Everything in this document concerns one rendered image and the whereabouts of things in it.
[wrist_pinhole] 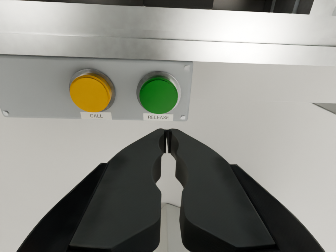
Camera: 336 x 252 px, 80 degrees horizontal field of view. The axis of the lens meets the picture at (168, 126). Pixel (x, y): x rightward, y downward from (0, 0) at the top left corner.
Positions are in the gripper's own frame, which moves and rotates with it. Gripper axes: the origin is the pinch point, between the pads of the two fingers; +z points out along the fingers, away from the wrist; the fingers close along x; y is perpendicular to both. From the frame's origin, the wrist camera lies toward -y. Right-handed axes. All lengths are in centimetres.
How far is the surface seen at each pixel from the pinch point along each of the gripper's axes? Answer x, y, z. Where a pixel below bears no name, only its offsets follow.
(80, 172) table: -15.9, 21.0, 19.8
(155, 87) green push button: -1.0, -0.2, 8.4
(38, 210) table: -26.9, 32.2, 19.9
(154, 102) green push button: -1.1, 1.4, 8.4
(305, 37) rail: 13.9, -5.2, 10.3
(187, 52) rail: 2.1, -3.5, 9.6
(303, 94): 22.9, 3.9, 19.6
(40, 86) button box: -13.0, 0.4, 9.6
